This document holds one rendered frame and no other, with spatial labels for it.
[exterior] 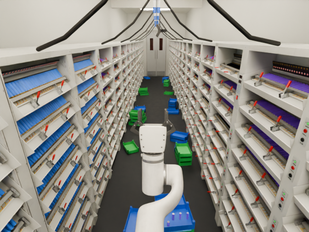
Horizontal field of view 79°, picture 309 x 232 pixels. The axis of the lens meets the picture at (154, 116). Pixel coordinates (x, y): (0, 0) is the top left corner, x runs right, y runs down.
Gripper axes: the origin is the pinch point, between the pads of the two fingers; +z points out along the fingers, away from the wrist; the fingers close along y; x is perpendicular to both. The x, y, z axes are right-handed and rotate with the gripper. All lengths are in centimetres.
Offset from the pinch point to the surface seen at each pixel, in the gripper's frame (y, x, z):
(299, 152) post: 64, -15, -19
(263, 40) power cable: 59, -44, 36
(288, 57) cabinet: 83, -58, 28
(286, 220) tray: 65, -19, -56
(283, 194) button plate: 64, -21, -43
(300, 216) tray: 72, -19, -53
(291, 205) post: 65, -17, -47
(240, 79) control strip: 61, -77, 16
